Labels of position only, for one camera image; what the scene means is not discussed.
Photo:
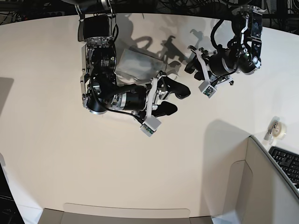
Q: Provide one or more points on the grey right partition panel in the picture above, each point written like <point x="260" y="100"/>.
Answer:
<point x="259" y="192"/>

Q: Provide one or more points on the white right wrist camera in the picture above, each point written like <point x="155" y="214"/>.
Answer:
<point x="150" y="125"/>

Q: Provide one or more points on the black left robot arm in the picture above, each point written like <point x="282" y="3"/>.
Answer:
<point x="242" y="53"/>

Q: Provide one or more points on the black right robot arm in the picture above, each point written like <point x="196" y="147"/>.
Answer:
<point x="99" y="31"/>

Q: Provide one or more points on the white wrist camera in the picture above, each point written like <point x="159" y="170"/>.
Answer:
<point x="207" y="89"/>
<point x="150" y="125"/>

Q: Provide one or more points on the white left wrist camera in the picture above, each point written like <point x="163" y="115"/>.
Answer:
<point x="207" y="89"/>

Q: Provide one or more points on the grey partition panel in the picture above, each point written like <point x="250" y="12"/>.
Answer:
<point x="259" y="192"/>
<point x="86" y="214"/>

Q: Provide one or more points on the black computer keyboard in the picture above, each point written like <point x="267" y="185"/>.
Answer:
<point x="288" y="161"/>

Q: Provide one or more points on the clear tape dispenser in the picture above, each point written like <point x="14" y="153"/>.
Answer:
<point x="276" y="129"/>

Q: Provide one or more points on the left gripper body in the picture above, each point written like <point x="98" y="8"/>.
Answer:
<point x="216" y="66"/>

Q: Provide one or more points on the grey front partition panel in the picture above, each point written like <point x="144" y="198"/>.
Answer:
<point x="86" y="214"/>

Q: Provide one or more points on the white printed t-shirt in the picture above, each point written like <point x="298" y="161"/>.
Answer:
<point x="137" y="68"/>

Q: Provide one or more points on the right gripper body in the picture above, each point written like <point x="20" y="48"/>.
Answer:
<point x="156" y="91"/>

